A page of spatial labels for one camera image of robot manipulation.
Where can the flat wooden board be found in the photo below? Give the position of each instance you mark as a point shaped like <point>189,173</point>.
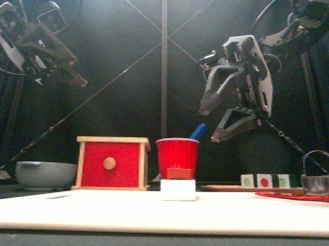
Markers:
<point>222,188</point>

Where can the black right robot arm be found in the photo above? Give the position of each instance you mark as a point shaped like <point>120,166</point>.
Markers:
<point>308,22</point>

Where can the red plastic cup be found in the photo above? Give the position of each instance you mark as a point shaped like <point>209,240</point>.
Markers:
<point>178,153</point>

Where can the white cube green dot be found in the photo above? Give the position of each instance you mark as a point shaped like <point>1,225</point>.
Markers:
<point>246,181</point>
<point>282,181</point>

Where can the wooden box red knob front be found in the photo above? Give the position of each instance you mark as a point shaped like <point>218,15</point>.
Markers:
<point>111,150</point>

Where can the grey bowl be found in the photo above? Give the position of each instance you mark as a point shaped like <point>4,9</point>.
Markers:
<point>44,176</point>

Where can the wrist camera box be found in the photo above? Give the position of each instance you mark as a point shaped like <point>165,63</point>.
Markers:
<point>52,17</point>
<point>237,48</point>

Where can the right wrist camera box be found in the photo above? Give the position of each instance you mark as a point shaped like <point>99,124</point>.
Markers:
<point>237,48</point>

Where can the red plate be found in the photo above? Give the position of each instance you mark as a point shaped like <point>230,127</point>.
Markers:
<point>290,196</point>

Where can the white cube red dot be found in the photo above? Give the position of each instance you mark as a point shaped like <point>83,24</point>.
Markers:
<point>264,181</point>

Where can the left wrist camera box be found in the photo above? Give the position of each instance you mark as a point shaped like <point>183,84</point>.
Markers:
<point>52,17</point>

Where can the white board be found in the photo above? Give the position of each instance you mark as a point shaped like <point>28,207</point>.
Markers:
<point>128,214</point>

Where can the grey vertical frame pole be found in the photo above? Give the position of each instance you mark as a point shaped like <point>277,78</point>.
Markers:
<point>163,80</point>

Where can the toy salmon sushi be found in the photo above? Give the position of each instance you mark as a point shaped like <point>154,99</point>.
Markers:
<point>178,190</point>

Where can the dark frame post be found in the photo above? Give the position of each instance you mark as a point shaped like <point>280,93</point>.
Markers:
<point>310,96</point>

